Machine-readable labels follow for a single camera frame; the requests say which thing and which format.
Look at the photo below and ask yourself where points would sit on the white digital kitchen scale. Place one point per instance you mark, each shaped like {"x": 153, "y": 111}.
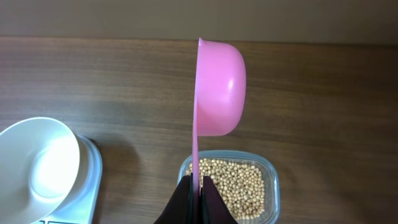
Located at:
{"x": 81, "y": 199}

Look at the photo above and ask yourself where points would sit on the pile of yellow soybeans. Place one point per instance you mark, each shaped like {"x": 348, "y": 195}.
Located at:
{"x": 240, "y": 185}

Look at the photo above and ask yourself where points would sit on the clear plastic container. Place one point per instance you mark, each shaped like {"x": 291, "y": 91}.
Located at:
{"x": 272, "y": 194}

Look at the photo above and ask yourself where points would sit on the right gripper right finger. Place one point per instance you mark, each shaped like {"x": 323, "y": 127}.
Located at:
{"x": 213, "y": 210}

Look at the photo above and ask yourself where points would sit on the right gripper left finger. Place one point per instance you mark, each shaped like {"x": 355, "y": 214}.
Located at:
{"x": 179, "y": 209}

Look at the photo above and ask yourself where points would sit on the white round bowl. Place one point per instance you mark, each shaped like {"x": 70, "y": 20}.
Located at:
{"x": 20, "y": 144}

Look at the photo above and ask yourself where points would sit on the pink plastic measuring scoop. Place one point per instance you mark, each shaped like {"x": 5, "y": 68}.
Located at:
{"x": 219, "y": 96}

